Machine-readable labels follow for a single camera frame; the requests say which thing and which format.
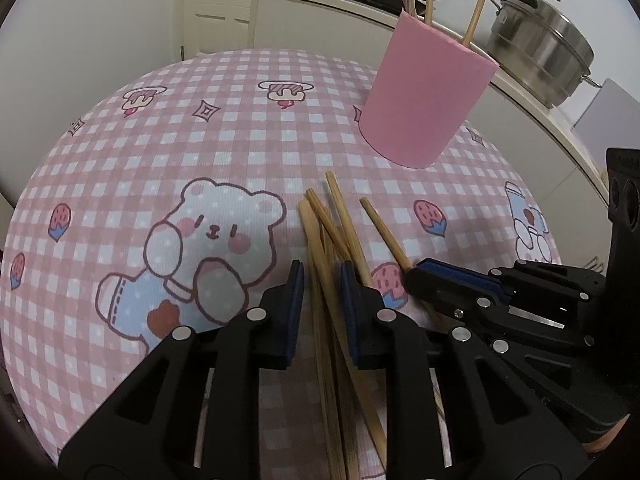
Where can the cream panel door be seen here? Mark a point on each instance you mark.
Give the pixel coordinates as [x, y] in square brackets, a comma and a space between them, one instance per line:
[210, 26]

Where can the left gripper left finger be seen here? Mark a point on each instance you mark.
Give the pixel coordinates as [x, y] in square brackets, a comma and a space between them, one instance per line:
[190, 409]

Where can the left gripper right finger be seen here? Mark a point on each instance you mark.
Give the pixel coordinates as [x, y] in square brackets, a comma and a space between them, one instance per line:
[455, 410]

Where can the pink checked tablecloth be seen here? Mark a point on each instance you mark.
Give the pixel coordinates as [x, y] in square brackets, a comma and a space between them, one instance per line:
[175, 202]

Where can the pink cup holder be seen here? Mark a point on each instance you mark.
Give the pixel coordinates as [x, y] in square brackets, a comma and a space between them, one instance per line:
[422, 93]

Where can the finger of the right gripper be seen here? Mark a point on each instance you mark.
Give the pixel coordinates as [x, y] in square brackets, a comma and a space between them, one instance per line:
[460, 284]

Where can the lilac white board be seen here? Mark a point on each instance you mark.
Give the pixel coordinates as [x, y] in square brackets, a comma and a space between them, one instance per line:
[611, 120]

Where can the light bamboo chopstick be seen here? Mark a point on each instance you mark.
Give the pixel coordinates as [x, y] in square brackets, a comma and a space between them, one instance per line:
[474, 20]

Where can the stainless steel steamer pot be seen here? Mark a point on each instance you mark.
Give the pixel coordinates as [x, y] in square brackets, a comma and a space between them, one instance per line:
[540, 48]

